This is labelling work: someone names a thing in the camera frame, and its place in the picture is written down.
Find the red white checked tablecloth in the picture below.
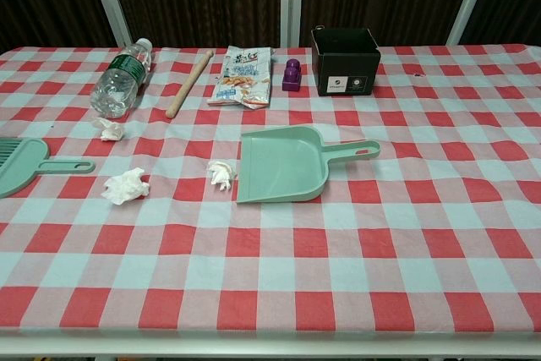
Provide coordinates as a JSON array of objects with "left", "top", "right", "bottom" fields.
[{"left": 0, "top": 43, "right": 541, "bottom": 336}]

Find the white snack bag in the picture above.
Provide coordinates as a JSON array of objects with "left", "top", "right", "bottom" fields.
[{"left": 206, "top": 45, "right": 275, "bottom": 111}]

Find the wooden stick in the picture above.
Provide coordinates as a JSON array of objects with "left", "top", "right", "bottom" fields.
[{"left": 165, "top": 51, "right": 211, "bottom": 119}]

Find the clear plastic water bottle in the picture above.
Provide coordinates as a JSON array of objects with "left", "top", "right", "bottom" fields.
[{"left": 90, "top": 38, "right": 154, "bottom": 120}]

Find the purple toy block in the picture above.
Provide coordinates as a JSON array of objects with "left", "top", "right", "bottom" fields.
[{"left": 281, "top": 59, "right": 303, "bottom": 93}]

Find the black open box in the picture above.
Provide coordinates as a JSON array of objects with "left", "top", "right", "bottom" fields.
[{"left": 310, "top": 26, "right": 381, "bottom": 97}]

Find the green plastic dustpan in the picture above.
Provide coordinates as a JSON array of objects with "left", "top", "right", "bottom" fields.
[{"left": 236, "top": 125, "right": 381, "bottom": 205}]

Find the green hand brush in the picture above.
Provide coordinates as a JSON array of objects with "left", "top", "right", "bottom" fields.
[{"left": 0, "top": 137, "right": 96, "bottom": 200}]

